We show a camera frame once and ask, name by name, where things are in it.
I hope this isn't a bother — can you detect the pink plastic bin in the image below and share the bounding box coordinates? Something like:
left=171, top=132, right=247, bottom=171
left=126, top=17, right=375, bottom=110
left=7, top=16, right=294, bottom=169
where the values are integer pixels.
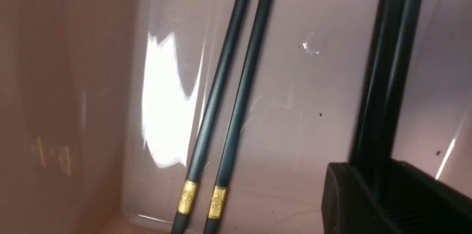
left=0, top=0, right=472, bottom=234

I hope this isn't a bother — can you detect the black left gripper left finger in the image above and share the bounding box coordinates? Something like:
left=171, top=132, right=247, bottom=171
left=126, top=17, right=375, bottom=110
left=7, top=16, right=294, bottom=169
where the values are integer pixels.
left=321, top=163, right=401, bottom=234

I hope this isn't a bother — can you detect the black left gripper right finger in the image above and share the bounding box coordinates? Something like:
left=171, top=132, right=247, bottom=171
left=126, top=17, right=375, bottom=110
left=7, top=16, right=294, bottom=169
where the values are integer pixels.
left=381, top=160, right=472, bottom=234

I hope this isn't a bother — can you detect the black chopstick with gold band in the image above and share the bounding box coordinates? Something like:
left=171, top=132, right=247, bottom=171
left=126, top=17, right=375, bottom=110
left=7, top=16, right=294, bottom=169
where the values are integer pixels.
left=170, top=0, right=249, bottom=234

